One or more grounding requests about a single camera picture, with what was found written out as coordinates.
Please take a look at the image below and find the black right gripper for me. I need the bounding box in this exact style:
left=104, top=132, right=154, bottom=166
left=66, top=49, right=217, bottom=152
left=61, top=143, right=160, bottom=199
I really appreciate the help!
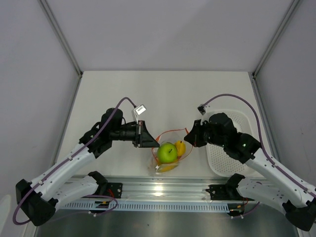
left=184, top=119, right=226, bottom=148

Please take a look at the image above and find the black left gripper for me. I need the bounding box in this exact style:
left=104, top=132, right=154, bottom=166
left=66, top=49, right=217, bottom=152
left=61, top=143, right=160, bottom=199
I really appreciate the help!
left=110, top=120, right=159, bottom=148

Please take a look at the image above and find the clear orange zip top bag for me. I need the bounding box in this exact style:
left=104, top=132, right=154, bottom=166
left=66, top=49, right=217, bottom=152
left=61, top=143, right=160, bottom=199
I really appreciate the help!
left=148, top=128, right=193, bottom=175

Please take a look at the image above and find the green apple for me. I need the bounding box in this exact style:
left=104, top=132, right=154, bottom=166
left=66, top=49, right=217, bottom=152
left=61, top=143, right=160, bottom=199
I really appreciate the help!
left=157, top=143, right=177, bottom=163

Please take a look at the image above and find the small yellow orange fruit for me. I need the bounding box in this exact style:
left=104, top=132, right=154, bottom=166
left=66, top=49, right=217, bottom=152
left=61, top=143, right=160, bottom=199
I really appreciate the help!
left=156, top=163, right=178, bottom=173

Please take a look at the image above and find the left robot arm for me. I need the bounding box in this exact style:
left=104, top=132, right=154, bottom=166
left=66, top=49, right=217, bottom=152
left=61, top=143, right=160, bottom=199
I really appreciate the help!
left=15, top=105, right=159, bottom=226

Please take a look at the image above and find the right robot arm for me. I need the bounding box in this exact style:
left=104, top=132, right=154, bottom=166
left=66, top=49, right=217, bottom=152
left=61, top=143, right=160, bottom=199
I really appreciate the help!
left=184, top=113, right=316, bottom=232

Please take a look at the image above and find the white perforated plastic basket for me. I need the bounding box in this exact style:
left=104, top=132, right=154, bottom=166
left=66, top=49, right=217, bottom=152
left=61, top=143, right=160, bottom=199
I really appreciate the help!
left=202, top=110, right=256, bottom=178

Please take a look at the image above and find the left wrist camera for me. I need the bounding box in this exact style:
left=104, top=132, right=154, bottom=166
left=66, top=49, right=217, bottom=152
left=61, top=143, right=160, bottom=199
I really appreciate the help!
left=132, top=104, right=146, bottom=123

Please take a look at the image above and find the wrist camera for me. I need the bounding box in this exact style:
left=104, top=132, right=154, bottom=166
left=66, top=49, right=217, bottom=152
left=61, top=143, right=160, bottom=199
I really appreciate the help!
left=197, top=104, right=209, bottom=115
left=132, top=104, right=146, bottom=123

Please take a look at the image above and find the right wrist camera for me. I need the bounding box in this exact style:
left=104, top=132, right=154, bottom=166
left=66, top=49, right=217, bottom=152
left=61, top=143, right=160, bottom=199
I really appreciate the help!
left=197, top=104, right=209, bottom=115

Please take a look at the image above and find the aluminium front rail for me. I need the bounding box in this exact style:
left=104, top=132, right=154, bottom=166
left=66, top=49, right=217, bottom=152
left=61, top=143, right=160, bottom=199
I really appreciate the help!
left=66, top=176, right=247, bottom=204

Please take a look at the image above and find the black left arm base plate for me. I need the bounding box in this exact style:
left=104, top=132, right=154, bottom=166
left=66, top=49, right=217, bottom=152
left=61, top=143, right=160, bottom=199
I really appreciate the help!
left=98, top=183, right=123, bottom=198

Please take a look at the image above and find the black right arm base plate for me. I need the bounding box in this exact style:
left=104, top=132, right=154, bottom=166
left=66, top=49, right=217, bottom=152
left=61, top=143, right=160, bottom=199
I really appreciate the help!
left=205, top=184, right=240, bottom=200

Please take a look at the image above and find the white slotted cable duct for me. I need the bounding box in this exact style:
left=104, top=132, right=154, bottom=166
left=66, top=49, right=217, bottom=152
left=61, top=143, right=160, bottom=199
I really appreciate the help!
left=61, top=200, right=230, bottom=213

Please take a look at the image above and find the left aluminium frame post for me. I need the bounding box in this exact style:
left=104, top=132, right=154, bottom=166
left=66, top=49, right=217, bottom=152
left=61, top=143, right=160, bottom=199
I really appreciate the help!
left=38, top=0, right=82, bottom=76

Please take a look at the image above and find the aluminium frame post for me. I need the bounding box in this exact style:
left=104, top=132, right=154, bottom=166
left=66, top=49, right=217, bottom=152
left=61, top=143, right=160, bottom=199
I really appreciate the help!
left=252, top=0, right=303, bottom=78
left=38, top=0, right=82, bottom=76

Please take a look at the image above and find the right aluminium frame post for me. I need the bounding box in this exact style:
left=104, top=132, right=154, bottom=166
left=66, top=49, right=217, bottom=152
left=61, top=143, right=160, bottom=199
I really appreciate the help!
left=252, top=0, right=303, bottom=78

